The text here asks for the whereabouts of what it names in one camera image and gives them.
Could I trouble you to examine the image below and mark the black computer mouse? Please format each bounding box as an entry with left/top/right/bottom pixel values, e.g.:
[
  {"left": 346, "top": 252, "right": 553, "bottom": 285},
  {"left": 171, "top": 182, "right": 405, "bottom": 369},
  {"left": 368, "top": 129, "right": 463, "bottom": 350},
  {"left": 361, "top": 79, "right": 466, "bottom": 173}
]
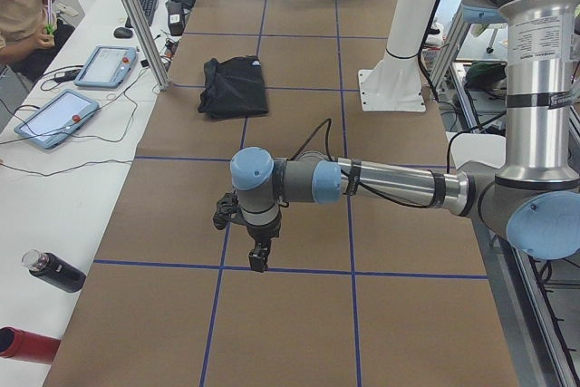
[{"left": 113, "top": 27, "right": 133, "bottom": 39}]

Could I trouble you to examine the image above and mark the aluminium frame post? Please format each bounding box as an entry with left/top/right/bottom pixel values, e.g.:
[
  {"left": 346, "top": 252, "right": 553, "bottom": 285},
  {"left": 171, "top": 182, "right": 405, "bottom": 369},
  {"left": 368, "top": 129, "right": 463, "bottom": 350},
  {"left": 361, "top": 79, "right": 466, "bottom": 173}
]
[{"left": 121, "top": 0, "right": 169, "bottom": 91}]

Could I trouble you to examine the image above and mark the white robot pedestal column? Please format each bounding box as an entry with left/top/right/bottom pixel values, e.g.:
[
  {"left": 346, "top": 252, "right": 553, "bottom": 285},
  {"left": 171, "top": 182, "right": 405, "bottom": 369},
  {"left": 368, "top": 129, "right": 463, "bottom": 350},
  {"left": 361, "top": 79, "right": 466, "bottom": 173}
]
[{"left": 358, "top": 0, "right": 438, "bottom": 112}]

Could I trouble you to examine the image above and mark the black graphic t-shirt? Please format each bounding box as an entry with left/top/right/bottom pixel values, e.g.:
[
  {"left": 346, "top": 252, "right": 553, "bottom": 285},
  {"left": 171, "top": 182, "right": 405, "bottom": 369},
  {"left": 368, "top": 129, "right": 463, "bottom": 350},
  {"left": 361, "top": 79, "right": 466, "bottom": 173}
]
[{"left": 198, "top": 55, "right": 268, "bottom": 120}]

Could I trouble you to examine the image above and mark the lower teach pendant tablet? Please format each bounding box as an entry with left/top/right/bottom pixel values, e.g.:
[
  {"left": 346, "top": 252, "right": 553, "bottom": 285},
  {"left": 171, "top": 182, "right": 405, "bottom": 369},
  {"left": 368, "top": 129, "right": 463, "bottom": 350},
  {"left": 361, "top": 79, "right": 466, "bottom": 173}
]
[{"left": 14, "top": 90, "right": 101, "bottom": 150}]

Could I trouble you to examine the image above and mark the upper teach pendant tablet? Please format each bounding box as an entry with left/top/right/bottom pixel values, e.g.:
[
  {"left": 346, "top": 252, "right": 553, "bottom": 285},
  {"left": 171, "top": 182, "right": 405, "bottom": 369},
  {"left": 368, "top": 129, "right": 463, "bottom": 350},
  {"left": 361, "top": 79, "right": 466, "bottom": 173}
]
[{"left": 73, "top": 45, "right": 137, "bottom": 89}]

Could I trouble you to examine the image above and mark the black water bottle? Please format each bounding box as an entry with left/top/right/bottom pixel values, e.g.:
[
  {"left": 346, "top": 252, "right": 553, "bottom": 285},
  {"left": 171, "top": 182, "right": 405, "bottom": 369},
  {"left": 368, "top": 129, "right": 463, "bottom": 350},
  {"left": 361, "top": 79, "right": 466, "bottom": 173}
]
[{"left": 21, "top": 249, "right": 86, "bottom": 293}]

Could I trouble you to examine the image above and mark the seated person beige shirt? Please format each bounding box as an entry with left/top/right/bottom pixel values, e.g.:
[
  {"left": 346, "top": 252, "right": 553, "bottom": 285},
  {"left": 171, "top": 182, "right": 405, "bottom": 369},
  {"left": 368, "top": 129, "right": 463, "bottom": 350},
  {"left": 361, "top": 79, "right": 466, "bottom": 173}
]
[{"left": 1, "top": 0, "right": 74, "bottom": 82}]

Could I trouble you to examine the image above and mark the red bottle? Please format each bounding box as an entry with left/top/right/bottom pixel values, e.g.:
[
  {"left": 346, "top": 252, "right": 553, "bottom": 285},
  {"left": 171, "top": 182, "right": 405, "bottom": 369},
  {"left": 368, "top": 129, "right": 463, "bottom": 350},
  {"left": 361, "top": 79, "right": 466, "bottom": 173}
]
[{"left": 1, "top": 326, "right": 61, "bottom": 364}]

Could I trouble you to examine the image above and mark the white plastic chair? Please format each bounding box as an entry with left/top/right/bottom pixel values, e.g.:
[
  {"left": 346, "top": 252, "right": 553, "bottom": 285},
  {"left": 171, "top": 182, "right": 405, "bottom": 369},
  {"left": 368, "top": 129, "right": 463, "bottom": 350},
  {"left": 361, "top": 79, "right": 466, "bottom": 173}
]
[{"left": 450, "top": 133, "right": 506, "bottom": 172}]

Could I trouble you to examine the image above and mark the teach pendant tablet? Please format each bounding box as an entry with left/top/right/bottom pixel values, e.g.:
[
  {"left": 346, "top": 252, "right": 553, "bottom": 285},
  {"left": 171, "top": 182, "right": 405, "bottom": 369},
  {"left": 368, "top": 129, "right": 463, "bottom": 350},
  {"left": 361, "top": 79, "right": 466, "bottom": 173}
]
[
  {"left": 73, "top": 45, "right": 137, "bottom": 89},
  {"left": 14, "top": 90, "right": 101, "bottom": 150}
]

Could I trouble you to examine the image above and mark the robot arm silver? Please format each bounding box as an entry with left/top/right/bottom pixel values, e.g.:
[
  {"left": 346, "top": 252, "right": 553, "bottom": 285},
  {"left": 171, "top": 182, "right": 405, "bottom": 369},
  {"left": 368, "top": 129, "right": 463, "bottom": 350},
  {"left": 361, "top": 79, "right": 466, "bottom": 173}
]
[{"left": 214, "top": 0, "right": 579, "bottom": 272}]

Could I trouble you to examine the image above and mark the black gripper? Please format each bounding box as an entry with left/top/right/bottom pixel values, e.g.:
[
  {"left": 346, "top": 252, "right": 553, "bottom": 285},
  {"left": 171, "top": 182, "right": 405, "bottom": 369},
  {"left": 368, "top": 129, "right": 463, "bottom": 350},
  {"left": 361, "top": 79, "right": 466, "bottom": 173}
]
[{"left": 213, "top": 192, "right": 282, "bottom": 273}]

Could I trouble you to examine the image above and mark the black computer keyboard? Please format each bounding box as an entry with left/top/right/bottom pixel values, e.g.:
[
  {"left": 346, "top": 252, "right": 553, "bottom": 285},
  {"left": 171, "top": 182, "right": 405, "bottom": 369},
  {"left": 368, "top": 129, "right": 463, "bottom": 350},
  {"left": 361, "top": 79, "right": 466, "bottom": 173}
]
[{"left": 124, "top": 0, "right": 162, "bottom": 29}]

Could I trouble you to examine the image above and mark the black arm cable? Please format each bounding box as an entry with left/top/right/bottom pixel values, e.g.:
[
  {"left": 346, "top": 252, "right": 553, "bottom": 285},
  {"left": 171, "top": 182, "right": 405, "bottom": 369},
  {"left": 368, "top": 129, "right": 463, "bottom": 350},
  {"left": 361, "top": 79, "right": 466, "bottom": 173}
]
[{"left": 289, "top": 118, "right": 454, "bottom": 209}]

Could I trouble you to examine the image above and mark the black box with label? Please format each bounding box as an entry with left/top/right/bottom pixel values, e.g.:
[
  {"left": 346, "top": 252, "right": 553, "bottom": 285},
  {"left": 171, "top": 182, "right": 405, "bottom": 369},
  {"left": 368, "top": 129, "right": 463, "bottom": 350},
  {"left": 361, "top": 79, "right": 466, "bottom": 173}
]
[{"left": 166, "top": 1, "right": 185, "bottom": 36}]

